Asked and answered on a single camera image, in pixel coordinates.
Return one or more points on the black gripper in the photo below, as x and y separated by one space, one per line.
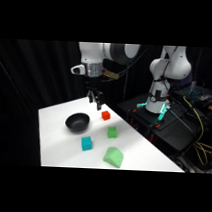
92 84

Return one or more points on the red cube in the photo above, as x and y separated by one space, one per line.
106 115

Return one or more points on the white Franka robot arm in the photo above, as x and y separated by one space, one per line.
169 66

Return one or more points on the black bowl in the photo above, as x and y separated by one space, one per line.
78 122

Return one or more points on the green cube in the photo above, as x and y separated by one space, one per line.
112 132

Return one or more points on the cyan cube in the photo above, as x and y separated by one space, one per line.
86 143

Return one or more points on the green wedge block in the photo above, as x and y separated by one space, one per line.
113 156

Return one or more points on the black curtain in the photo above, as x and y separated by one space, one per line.
35 77

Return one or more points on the black robot stand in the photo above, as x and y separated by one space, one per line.
166 130

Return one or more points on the keyboard with lit keys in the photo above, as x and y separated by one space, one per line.
194 93

